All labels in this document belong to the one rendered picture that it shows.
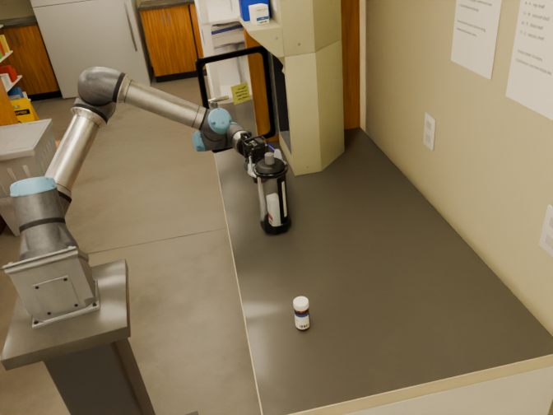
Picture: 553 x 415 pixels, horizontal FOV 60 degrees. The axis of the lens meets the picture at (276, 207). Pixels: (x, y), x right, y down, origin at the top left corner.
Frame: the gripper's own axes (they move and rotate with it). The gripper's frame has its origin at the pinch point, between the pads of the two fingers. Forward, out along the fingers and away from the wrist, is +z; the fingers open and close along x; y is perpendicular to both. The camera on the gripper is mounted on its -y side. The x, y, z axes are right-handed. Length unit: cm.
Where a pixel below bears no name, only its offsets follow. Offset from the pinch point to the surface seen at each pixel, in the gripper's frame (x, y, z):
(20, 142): -89, -52, -232
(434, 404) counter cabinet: 4, -28, 74
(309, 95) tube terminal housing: 29.5, 11.1, -27.6
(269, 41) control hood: 17.0, 31.9, -31.0
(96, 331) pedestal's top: -62, -21, 18
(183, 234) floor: -7, -116, -158
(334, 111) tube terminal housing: 43, 0, -33
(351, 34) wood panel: 66, 22, -56
